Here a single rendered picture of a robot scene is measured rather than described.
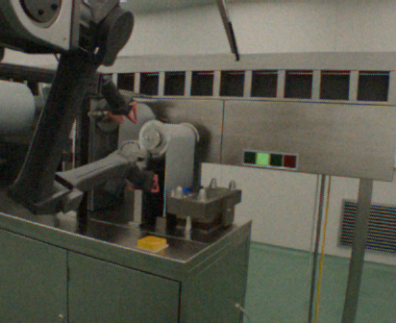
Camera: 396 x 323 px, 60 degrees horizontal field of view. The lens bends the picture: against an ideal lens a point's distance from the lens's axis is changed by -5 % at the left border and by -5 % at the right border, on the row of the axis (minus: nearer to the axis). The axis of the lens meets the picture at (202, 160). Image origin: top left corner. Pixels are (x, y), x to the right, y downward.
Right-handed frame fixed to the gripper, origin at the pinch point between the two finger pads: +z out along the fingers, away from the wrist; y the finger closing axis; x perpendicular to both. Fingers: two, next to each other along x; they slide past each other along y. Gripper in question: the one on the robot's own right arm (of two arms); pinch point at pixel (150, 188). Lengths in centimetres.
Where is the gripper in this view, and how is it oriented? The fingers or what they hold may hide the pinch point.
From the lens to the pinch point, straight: 135.2
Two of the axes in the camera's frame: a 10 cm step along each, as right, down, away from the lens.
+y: 9.0, 0.9, -4.3
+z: 3.4, 4.6, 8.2
